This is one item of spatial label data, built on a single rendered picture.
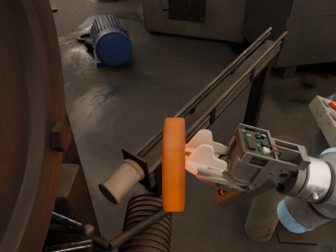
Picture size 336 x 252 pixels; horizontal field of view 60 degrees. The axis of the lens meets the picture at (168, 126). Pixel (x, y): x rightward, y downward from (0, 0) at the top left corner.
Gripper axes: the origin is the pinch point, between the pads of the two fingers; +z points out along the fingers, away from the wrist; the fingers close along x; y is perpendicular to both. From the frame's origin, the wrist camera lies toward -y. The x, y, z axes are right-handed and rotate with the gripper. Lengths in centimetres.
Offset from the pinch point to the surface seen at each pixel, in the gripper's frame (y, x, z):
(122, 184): -18.1, -6.3, 6.7
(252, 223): -62, -36, -51
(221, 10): -37, -235, -46
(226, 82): -11, -52, -20
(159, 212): -27.7, -8.2, -4.2
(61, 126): 16.4, 17.2, 13.6
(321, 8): 0, -173, -96
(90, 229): 3.2, 17.5, 9.8
